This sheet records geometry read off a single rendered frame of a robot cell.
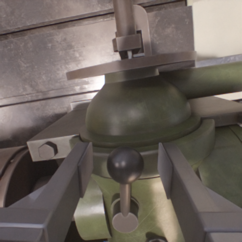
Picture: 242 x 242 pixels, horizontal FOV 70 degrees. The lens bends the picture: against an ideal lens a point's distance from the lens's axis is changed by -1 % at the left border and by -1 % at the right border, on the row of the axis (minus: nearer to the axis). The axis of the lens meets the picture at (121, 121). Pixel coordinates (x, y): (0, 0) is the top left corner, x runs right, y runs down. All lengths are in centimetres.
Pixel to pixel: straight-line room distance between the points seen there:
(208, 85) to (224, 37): 58
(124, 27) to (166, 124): 11
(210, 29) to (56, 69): 60
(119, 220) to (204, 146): 12
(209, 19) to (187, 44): 37
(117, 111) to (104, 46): 28
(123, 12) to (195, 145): 14
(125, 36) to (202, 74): 14
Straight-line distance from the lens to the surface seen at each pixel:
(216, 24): 84
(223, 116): 26
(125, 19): 19
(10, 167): 30
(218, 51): 84
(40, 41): 50
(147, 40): 43
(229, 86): 29
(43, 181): 32
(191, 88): 27
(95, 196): 25
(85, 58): 46
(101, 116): 21
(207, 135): 20
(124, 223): 21
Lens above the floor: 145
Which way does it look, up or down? 75 degrees down
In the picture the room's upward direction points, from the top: 174 degrees counter-clockwise
